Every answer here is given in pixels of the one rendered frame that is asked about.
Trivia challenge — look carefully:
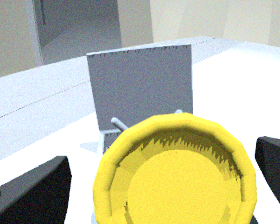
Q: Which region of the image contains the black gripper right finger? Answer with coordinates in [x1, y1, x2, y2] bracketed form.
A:
[254, 136, 280, 202]

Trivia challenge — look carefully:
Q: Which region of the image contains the yellow plate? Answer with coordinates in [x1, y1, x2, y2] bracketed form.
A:
[92, 113, 257, 224]

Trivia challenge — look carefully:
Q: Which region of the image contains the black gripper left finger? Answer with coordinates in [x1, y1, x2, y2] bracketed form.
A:
[0, 155, 72, 224]

